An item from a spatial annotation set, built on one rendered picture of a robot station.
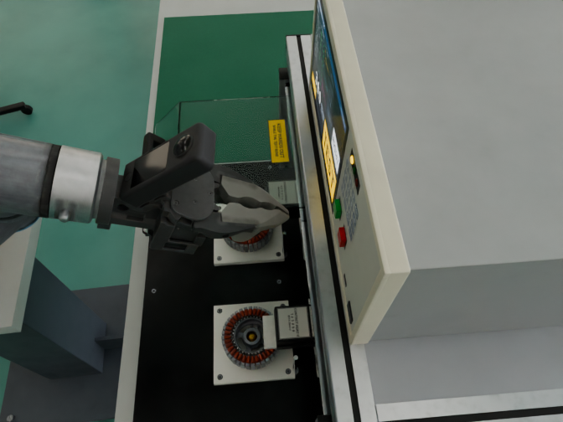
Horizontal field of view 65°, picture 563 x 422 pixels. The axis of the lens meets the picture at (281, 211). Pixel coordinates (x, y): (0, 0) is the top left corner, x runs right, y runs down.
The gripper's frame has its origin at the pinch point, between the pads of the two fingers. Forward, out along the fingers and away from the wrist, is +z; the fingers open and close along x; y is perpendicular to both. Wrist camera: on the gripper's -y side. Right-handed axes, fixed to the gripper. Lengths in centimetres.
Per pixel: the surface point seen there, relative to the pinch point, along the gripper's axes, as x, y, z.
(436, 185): 6.4, -17.3, 6.6
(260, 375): 10.1, 38.8, 13.0
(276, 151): -19.4, 10.9, 5.7
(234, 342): 4.6, 37.5, 7.5
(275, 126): -24.7, 10.8, 5.9
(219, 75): -75, 45, 7
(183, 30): -96, 49, -3
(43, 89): -158, 155, -52
